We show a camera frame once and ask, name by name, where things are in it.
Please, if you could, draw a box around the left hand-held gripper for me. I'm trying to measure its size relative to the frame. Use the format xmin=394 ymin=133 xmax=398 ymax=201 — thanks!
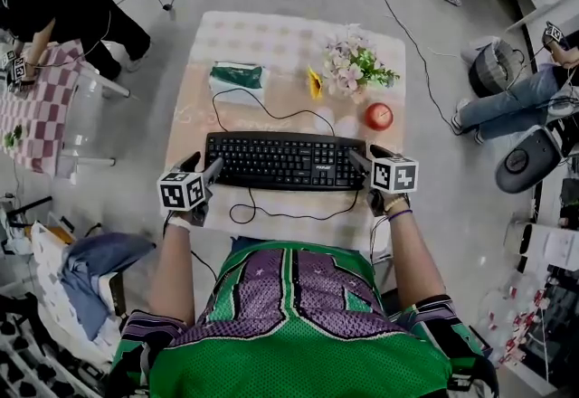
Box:
xmin=157 ymin=151 xmax=225 ymax=228

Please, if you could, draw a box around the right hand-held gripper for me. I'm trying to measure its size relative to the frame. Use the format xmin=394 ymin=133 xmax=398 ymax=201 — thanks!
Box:
xmin=346 ymin=144 xmax=420 ymax=217

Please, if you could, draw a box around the black keyboard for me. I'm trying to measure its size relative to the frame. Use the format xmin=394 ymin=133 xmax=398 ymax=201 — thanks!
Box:
xmin=204 ymin=131 xmax=368 ymax=193

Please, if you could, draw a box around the person's right forearm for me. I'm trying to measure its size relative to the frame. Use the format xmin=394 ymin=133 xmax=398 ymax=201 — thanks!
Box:
xmin=384 ymin=194 xmax=448 ymax=312

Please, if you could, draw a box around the person's left forearm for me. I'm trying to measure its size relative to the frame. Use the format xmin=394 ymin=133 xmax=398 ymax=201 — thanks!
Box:
xmin=147 ymin=211 xmax=219 ymax=326

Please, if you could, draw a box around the red apple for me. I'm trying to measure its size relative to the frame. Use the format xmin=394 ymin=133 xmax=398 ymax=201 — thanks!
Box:
xmin=364 ymin=102 xmax=394 ymax=131

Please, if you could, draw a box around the yellow sunflower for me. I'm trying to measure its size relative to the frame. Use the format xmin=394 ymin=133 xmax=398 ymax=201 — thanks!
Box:
xmin=306 ymin=65 xmax=324 ymax=100

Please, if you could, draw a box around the pink flower bouquet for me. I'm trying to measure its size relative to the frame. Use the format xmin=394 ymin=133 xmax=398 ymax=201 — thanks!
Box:
xmin=321 ymin=31 xmax=402 ymax=105

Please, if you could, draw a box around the green tissue packet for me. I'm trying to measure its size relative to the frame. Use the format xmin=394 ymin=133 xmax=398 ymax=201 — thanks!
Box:
xmin=210 ymin=62 xmax=265 ymax=90

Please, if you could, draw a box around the clear plastic chair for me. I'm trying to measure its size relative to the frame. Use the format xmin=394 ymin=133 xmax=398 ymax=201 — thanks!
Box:
xmin=56 ymin=66 xmax=133 ymax=183

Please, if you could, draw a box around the pale checkered tablecloth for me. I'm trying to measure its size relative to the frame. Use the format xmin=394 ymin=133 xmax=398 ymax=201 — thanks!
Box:
xmin=169 ymin=10 xmax=407 ymax=253

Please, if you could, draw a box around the blue cloth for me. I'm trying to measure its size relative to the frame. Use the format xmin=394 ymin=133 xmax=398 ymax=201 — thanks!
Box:
xmin=60 ymin=232 xmax=157 ymax=342

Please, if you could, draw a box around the grey round stool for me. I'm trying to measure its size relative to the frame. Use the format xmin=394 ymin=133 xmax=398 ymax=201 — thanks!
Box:
xmin=467 ymin=40 xmax=522 ymax=100

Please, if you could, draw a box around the grey office chair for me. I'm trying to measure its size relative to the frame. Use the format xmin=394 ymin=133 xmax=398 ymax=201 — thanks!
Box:
xmin=494 ymin=124 xmax=563 ymax=195

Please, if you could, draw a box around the pink checkered tablecloth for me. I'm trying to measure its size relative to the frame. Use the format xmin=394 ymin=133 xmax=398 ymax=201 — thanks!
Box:
xmin=0 ymin=41 xmax=88 ymax=176

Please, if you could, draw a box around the green purple jersey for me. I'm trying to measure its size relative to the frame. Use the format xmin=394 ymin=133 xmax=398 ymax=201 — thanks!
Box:
xmin=108 ymin=236 xmax=499 ymax=398

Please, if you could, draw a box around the pack of water bottles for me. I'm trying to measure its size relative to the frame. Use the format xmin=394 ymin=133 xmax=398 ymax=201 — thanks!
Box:
xmin=478 ymin=271 xmax=551 ymax=368

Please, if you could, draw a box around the black keyboard cable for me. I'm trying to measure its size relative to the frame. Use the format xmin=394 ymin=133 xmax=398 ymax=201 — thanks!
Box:
xmin=211 ymin=87 xmax=363 ymax=224

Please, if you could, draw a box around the long black floor cable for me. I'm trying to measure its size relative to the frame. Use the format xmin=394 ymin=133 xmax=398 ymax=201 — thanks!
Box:
xmin=283 ymin=0 xmax=459 ymax=127

